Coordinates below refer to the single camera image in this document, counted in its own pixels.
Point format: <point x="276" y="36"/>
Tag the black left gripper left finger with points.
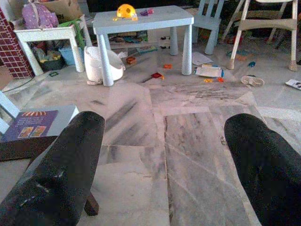
<point x="58" y="176"/>

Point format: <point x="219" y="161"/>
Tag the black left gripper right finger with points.
<point x="270" y="176"/>

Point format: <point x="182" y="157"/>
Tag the purple picture book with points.
<point x="30" y="124"/>

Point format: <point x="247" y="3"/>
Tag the light blue plastic kids chair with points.
<point x="67" y="117"/>
<point x="207" y="22"/>

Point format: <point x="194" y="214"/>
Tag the white printed leaflet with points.
<point x="294" y="84"/>

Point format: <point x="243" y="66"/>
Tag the beige slipper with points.
<point x="252" y="81"/>

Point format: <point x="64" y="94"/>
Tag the orange toy block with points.
<point x="220" y="80"/>
<point x="208" y="80"/>
<point x="168" y="66"/>

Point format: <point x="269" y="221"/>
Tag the black bin of toys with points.
<point x="53" y="64"/>

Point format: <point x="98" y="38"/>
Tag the blue toy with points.
<point x="251" y="64"/>

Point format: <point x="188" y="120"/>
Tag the white potty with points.
<point x="91" y="63"/>

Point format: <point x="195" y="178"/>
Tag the blue storage bin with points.
<point x="67" y="55"/>

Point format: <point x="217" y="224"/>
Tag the white blue booklet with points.
<point x="209" y="71"/>

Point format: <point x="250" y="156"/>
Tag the teal orange toy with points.
<point x="240" y="56"/>

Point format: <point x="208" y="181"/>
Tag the red brick pattern playhouse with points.
<point x="14" y="51"/>

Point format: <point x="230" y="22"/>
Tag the white paper sheet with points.
<point x="201" y="58"/>

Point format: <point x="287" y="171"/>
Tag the red toy shovel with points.
<point x="155" y="75"/>

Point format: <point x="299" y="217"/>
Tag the green fabric bag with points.
<point x="80" y="35"/>

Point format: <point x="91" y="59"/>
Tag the white side table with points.
<point x="47" y="34"/>

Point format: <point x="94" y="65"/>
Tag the white high chair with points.
<point x="265" y="23"/>

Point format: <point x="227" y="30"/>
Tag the colourful picture books pile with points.
<point x="131" y="38"/>

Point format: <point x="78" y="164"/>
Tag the purple backpack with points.
<point x="38" y="17"/>

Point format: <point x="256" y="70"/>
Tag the brown cardboard box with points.
<point x="68" y="9"/>

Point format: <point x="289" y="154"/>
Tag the black white toy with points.
<point x="164" y="43"/>

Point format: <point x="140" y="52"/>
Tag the yellow dome toy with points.
<point x="125" y="11"/>

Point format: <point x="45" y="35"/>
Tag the light blue plastic kids table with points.
<point x="152" y="17"/>

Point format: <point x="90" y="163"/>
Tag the purple toy pieces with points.
<point x="147" y="12"/>

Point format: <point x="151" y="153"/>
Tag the green toy frame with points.
<point x="50" y="74"/>

